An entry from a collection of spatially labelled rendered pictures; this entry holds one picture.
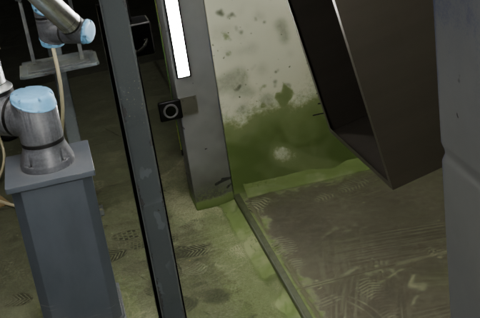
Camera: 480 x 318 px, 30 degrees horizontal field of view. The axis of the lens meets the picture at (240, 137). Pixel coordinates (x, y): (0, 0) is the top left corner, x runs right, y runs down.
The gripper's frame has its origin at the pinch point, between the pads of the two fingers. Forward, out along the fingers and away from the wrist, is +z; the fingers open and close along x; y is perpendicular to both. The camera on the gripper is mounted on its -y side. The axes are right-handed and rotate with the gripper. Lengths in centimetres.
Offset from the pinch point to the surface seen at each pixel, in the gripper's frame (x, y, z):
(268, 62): 89, 51, -6
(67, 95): 1, 55, 15
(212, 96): 62, 62, -6
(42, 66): -6.4, 35.1, -1.4
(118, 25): 15, -24, -200
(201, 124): 56, 74, -5
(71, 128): 0, 70, 15
